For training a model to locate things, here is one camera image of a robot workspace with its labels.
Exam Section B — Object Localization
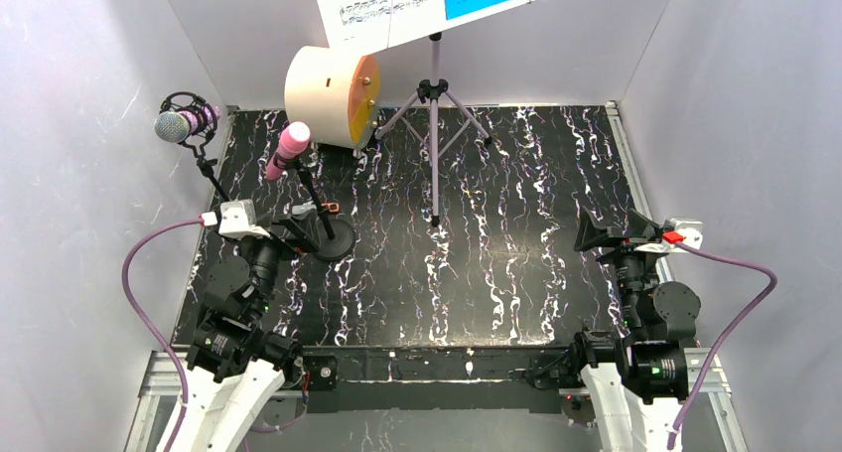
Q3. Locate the cream and orange drum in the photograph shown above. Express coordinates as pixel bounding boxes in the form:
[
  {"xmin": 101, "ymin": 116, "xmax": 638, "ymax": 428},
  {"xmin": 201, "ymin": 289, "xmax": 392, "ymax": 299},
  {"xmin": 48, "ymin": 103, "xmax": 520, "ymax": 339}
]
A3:
[{"xmin": 284, "ymin": 46, "xmax": 381, "ymax": 156}]

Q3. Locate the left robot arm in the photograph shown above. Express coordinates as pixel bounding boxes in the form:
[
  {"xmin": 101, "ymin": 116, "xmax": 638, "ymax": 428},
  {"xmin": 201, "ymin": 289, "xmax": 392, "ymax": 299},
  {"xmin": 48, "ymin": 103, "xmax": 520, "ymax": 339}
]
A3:
[{"xmin": 156, "ymin": 227, "xmax": 312, "ymax": 451}]

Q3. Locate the purple cable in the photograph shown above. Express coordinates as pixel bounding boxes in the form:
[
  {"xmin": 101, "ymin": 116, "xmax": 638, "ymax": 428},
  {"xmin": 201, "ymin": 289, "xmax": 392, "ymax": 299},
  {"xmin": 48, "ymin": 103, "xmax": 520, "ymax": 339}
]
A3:
[
  {"xmin": 665, "ymin": 241, "xmax": 778, "ymax": 452},
  {"xmin": 121, "ymin": 217, "xmax": 207, "ymax": 452}
]

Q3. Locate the silver tripod music stand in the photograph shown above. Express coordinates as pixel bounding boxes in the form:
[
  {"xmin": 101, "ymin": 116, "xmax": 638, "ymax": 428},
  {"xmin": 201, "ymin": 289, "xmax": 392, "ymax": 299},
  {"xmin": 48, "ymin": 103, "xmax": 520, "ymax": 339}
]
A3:
[{"xmin": 373, "ymin": 32, "xmax": 493, "ymax": 227}]

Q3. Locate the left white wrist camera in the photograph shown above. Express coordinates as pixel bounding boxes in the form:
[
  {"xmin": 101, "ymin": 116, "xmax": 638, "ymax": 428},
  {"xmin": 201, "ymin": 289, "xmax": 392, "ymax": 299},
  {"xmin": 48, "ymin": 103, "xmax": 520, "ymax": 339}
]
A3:
[{"xmin": 200, "ymin": 200, "xmax": 270, "ymax": 240}]

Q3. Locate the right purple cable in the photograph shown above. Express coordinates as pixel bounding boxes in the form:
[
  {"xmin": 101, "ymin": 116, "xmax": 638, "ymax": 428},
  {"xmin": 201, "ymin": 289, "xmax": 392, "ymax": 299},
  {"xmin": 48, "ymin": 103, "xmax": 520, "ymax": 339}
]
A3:
[{"xmin": 665, "ymin": 241, "xmax": 778, "ymax": 452}]

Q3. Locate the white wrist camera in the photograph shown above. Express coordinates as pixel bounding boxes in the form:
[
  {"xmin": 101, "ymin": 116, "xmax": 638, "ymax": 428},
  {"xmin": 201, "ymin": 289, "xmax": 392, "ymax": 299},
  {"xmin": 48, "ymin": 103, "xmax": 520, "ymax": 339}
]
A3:
[
  {"xmin": 634, "ymin": 218, "xmax": 704, "ymax": 254},
  {"xmin": 200, "ymin": 200, "xmax": 270, "ymax": 240}
]

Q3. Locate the pink microphone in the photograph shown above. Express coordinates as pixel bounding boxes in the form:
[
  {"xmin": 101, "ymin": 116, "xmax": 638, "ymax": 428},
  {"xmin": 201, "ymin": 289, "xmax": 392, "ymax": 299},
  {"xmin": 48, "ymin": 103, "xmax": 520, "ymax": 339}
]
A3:
[{"xmin": 265, "ymin": 121, "xmax": 311, "ymax": 181}]

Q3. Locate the blue mesh microphone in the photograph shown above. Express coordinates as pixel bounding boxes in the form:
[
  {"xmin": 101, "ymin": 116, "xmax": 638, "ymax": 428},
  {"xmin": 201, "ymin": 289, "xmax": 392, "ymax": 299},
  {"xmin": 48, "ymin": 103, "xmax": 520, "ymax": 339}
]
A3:
[{"xmin": 153, "ymin": 104, "xmax": 221, "ymax": 143}]

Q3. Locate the orange and grey marker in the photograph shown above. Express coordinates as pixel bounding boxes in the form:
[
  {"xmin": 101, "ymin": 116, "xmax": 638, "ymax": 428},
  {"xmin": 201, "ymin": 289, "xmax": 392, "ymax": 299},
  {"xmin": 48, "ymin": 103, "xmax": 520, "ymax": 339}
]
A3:
[{"xmin": 290, "ymin": 202, "xmax": 341, "ymax": 216}]

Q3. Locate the black tripod mic stand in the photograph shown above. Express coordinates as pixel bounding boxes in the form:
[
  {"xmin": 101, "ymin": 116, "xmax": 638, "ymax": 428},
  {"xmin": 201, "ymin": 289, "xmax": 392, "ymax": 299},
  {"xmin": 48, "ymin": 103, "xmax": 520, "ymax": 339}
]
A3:
[{"xmin": 158, "ymin": 91, "xmax": 229, "ymax": 202}]

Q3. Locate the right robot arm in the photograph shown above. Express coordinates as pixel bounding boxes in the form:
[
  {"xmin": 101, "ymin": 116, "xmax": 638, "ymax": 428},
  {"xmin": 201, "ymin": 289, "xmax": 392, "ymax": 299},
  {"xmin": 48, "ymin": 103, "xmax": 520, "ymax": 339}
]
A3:
[{"xmin": 523, "ymin": 209, "xmax": 703, "ymax": 451}]

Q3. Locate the black round-base mic stand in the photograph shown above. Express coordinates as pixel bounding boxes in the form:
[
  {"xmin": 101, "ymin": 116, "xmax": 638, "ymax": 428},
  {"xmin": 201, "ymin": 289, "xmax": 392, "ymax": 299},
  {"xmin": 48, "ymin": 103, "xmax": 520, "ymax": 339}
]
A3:
[{"xmin": 280, "ymin": 158, "xmax": 356, "ymax": 262}]

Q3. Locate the white sheet music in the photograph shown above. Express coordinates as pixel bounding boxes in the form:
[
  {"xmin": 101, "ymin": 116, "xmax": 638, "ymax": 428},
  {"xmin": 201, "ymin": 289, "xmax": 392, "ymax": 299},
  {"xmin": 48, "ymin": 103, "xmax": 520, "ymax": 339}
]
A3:
[{"xmin": 317, "ymin": 0, "xmax": 539, "ymax": 55}]

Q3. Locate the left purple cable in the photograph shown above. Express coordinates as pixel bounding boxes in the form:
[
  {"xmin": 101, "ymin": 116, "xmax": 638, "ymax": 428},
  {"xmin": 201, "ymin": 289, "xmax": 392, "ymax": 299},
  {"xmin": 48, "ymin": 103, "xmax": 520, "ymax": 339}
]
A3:
[{"xmin": 121, "ymin": 217, "xmax": 207, "ymax": 452}]

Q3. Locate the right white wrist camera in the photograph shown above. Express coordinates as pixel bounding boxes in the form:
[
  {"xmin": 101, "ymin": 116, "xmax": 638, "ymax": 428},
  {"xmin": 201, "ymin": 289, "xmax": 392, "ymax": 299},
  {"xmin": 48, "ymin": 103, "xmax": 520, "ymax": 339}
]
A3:
[{"xmin": 634, "ymin": 218, "xmax": 704, "ymax": 254}]

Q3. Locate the aluminium frame rail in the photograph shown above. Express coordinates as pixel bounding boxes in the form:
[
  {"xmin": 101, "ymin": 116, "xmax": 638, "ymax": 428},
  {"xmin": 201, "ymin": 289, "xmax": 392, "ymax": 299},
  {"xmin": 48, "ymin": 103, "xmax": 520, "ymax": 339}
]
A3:
[{"xmin": 124, "ymin": 346, "xmax": 749, "ymax": 451}]

